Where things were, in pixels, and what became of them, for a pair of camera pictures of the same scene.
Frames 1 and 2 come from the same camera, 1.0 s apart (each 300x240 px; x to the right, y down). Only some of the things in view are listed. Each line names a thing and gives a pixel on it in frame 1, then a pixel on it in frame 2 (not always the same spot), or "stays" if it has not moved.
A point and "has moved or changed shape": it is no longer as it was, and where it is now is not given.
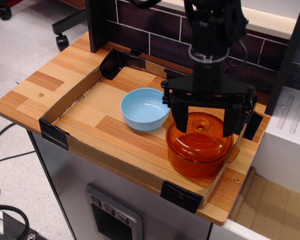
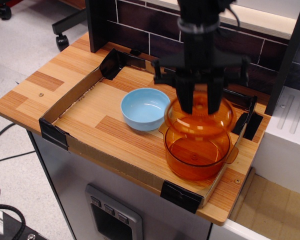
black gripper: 209,87 → 200,64
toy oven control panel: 114,220 stays
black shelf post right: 291,56 stays
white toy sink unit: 284,155 stays
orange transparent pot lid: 203,141 has moved or changed shape
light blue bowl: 143,109 stays
